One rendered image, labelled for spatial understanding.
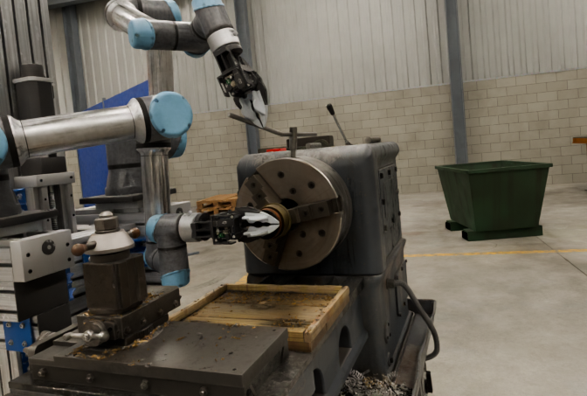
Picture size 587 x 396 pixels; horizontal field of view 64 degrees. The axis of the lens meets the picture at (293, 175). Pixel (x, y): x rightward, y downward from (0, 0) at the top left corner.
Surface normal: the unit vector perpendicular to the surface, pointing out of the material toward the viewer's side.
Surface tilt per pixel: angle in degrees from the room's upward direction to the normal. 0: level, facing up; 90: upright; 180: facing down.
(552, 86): 90
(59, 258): 90
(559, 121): 90
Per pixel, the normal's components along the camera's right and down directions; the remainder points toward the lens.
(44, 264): 0.92, -0.06
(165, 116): 0.64, -0.03
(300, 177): -0.36, 0.08
